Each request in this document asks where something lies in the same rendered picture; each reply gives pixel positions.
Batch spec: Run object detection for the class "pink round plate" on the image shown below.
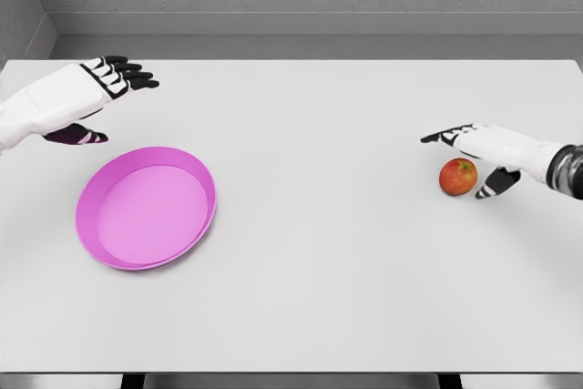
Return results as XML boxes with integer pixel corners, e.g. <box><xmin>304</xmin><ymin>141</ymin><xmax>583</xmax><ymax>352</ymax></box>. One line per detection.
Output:
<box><xmin>75</xmin><ymin>146</ymin><xmax>218</xmax><ymax>273</ymax></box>

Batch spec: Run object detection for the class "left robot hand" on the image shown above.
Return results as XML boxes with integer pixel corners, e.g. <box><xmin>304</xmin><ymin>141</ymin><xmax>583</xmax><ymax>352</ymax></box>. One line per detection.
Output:
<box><xmin>27</xmin><ymin>55</ymin><xmax>160</xmax><ymax>146</ymax></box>

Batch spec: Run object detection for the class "red apple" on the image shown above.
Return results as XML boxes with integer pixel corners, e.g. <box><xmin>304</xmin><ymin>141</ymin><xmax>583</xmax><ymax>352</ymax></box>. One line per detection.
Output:
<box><xmin>438</xmin><ymin>158</ymin><xmax>479</xmax><ymax>196</ymax></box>

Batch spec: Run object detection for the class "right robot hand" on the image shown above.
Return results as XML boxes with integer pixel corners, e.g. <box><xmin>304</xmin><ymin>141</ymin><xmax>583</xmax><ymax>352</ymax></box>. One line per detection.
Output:
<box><xmin>419</xmin><ymin>122</ymin><xmax>535</xmax><ymax>200</ymax></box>

